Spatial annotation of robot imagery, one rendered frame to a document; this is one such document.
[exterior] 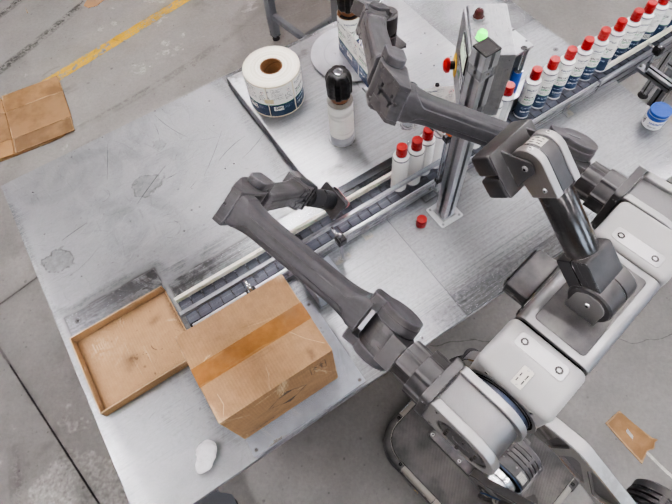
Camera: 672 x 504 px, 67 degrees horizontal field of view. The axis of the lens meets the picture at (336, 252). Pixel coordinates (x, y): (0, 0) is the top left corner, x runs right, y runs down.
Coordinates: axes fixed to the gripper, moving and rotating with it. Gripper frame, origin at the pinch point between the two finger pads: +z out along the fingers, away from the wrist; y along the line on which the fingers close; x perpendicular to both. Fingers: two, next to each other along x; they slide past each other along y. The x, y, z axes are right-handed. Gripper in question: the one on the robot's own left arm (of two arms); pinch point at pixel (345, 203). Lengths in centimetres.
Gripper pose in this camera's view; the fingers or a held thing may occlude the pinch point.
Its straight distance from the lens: 158.5
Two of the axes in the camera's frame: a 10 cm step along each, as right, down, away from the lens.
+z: 5.5, 0.2, 8.3
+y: -5.7, -7.3, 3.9
